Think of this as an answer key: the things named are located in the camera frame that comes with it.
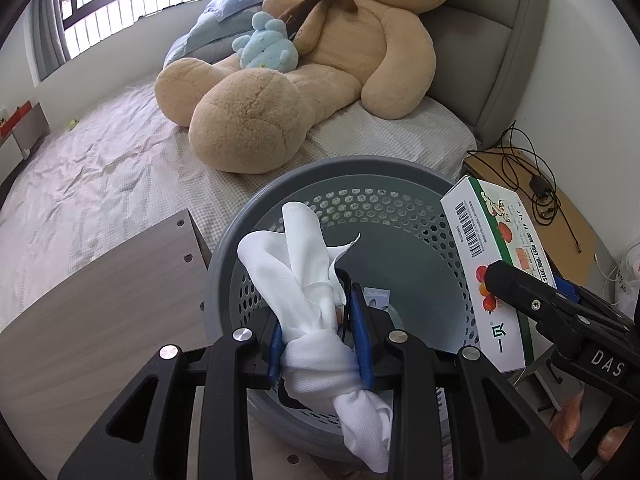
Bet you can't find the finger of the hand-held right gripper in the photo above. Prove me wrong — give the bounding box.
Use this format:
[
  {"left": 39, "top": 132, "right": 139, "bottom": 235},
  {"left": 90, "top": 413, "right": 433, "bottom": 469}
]
[
  {"left": 554, "top": 277, "right": 640, "bottom": 333},
  {"left": 485, "top": 259, "right": 623, "bottom": 358}
]

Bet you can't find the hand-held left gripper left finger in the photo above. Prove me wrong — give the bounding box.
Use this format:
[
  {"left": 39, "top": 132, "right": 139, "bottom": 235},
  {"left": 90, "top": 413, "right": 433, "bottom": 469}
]
[{"left": 57, "top": 317, "right": 286, "bottom": 480}]

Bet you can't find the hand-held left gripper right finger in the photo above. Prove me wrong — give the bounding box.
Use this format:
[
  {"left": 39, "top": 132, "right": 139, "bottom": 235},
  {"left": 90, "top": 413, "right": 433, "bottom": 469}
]
[{"left": 347, "top": 282, "right": 583, "bottom": 480}]

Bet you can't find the knotted white cloth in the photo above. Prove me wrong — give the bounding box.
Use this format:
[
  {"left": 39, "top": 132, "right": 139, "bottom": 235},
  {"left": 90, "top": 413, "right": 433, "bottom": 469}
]
[{"left": 236, "top": 201, "right": 396, "bottom": 473}]

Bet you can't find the grey perforated basket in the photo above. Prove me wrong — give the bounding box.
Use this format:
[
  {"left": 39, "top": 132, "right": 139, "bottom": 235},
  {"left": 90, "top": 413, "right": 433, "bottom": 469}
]
[{"left": 204, "top": 156, "right": 481, "bottom": 463}]

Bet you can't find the green white medicine box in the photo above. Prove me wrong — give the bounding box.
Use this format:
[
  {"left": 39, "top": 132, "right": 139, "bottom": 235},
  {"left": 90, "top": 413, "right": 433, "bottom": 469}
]
[{"left": 440, "top": 176, "right": 558, "bottom": 373}]

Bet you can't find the person's right hand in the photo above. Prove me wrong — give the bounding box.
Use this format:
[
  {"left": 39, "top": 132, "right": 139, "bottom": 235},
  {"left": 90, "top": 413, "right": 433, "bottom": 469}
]
[{"left": 550, "top": 390, "right": 635, "bottom": 461}]

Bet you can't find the wooden nightstand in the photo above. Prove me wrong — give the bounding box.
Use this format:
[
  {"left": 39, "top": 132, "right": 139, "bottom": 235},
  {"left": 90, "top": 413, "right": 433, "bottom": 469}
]
[{"left": 462, "top": 150, "right": 598, "bottom": 311}]

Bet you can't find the white plastic bag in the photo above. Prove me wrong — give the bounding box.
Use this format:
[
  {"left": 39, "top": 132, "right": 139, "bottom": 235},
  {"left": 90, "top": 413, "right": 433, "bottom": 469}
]
[{"left": 612, "top": 242, "right": 640, "bottom": 311}]

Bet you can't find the bed with pale sheet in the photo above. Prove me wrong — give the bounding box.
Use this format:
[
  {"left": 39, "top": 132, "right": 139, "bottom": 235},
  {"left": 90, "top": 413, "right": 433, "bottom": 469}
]
[{"left": 0, "top": 67, "right": 478, "bottom": 333}]

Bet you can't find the large tan teddy bear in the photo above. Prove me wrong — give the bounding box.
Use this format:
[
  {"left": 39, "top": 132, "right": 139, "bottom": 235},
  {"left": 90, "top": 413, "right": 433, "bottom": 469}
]
[{"left": 154, "top": 0, "right": 483, "bottom": 175}]

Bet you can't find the small blue plush toy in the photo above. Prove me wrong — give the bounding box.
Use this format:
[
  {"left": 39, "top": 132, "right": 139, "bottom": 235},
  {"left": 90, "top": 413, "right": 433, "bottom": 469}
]
[{"left": 231, "top": 11, "right": 299, "bottom": 72}]

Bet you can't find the light blue pillow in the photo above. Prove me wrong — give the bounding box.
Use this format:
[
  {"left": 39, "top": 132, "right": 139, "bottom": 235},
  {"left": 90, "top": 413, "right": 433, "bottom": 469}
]
[{"left": 162, "top": 0, "right": 293, "bottom": 71}]

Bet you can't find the red box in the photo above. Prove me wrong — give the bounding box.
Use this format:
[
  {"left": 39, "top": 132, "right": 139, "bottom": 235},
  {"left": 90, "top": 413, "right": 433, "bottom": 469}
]
[{"left": 0, "top": 101, "right": 33, "bottom": 136}]

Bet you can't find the grey curtain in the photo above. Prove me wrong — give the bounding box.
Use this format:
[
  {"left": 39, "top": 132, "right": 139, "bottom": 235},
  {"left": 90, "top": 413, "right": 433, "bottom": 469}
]
[{"left": 37, "top": 0, "right": 71, "bottom": 80}]

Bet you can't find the black cable bundle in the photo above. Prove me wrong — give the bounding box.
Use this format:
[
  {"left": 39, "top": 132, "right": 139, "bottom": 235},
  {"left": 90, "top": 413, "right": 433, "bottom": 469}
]
[{"left": 467, "top": 121, "right": 583, "bottom": 253}]

